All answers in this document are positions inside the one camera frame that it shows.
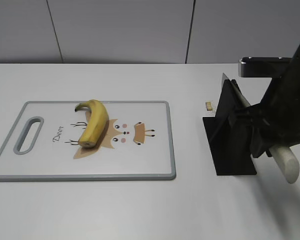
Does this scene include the white handled kitchen knife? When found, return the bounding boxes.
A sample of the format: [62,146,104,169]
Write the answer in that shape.
[221,72,300,185]

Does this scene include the small yellow tag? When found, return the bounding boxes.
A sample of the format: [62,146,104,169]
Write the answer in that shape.
[205,101,213,111]

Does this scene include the black knife stand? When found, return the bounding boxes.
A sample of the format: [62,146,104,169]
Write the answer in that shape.
[202,79,257,176]

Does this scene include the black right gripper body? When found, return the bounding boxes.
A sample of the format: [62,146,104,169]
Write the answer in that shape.
[236,77,300,147]

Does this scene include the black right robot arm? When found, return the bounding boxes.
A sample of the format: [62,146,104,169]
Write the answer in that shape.
[236,42,300,158]

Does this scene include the yellow banana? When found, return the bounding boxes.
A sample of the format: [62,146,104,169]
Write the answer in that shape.
[74,99,109,148]

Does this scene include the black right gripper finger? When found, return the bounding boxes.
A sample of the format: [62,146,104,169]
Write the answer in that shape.
[249,129,277,158]

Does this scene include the black silver camera box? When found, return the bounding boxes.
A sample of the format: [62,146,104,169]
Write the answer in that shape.
[238,57,292,78]

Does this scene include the deer print cutting board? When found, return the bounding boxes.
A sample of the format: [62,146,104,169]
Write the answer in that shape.
[0,100,177,182]

